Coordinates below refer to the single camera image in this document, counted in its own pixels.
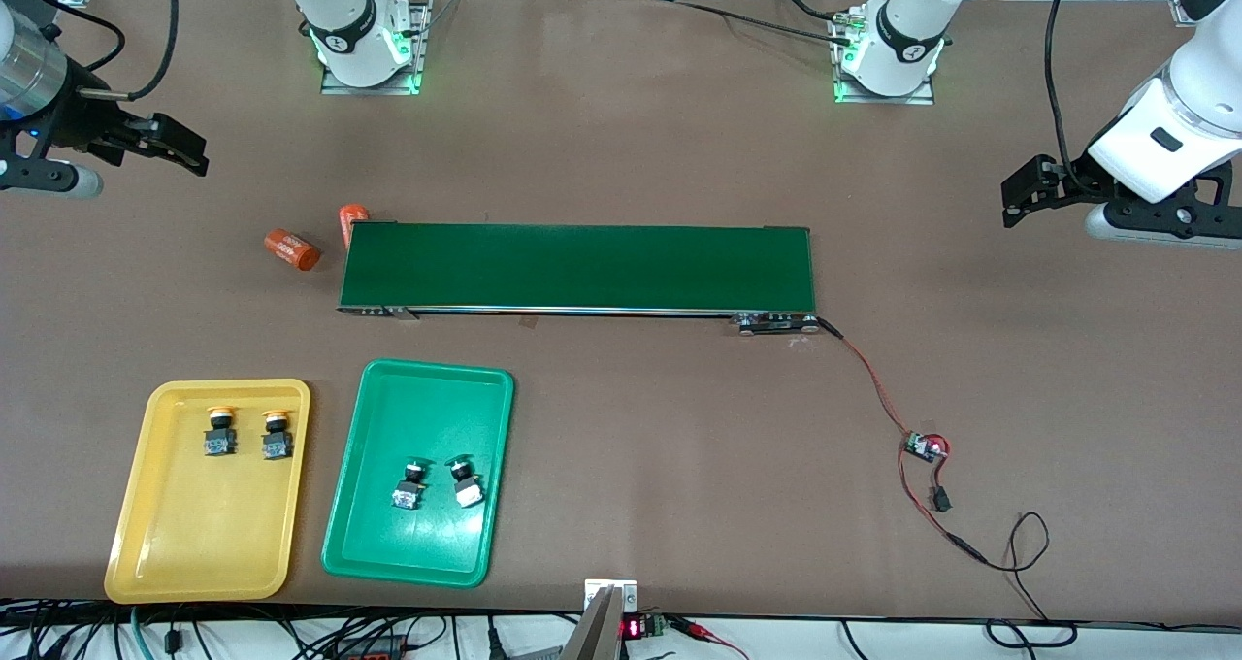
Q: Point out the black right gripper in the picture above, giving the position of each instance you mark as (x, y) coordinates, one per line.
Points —
(70, 119)

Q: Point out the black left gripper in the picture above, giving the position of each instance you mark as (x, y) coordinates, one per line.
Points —
(1065, 183)

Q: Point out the orange cylinder with white print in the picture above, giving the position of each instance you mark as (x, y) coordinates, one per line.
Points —
(292, 249)
(352, 221)

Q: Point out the yellow push button switch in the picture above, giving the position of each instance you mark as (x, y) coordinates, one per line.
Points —
(277, 446)
(220, 444)

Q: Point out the green push button switch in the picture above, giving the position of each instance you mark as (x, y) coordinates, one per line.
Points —
(467, 490)
(408, 493)

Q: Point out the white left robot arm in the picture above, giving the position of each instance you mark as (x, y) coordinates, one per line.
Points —
(902, 58)

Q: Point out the small controller circuit board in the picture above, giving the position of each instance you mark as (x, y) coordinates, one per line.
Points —
(922, 445)

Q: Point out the yellow plastic tray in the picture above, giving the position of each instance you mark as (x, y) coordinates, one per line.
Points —
(209, 524)

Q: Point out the green conveyor belt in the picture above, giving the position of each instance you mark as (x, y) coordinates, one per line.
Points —
(582, 267)

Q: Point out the green plastic tray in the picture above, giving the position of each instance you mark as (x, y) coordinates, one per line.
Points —
(417, 544)

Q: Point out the red clip lead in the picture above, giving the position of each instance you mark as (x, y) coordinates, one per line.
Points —
(694, 628)

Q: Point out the small red display module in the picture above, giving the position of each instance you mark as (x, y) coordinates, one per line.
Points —
(633, 628)

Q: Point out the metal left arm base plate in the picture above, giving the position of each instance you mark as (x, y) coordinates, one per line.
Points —
(917, 98)

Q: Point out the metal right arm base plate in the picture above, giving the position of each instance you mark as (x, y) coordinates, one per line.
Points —
(340, 88)

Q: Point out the grey metal camera post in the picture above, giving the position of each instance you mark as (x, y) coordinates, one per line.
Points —
(594, 631)

